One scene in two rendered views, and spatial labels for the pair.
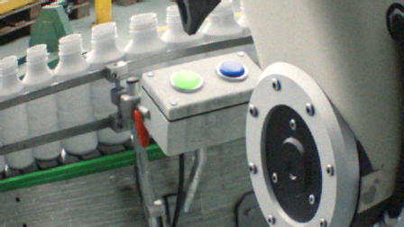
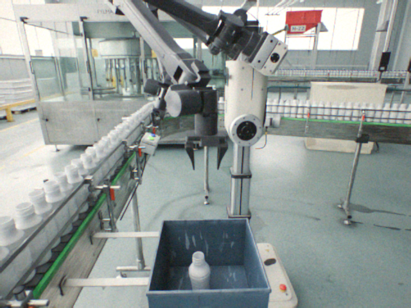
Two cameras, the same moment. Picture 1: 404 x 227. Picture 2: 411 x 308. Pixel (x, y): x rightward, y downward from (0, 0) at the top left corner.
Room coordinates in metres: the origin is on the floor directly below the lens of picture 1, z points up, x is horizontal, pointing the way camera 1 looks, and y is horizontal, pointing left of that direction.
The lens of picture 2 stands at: (0.43, 1.06, 1.48)
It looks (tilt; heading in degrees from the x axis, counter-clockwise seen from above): 20 degrees down; 294
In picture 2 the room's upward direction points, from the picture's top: straight up
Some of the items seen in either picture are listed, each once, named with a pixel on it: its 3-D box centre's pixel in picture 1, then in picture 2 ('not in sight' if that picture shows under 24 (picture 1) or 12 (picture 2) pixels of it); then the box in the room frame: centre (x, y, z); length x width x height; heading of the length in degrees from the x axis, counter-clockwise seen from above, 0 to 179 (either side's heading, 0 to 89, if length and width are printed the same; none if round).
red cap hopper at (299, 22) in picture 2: not in sight; (297, 68); (1.06, -6.78, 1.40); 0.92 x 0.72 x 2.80; 8
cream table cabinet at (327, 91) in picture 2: not in sight; (340, 116); (0.00, -4.11, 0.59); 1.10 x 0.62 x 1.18; 8
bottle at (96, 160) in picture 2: not in sight; (93, 169); (1.22, 0.39, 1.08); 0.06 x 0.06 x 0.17
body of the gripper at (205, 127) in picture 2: not in sight; (206, 126); (0.68, 0.49, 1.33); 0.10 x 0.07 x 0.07; 26
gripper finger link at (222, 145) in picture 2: not in sight; (212, 152); (0.66, 0.49, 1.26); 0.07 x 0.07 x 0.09; 26
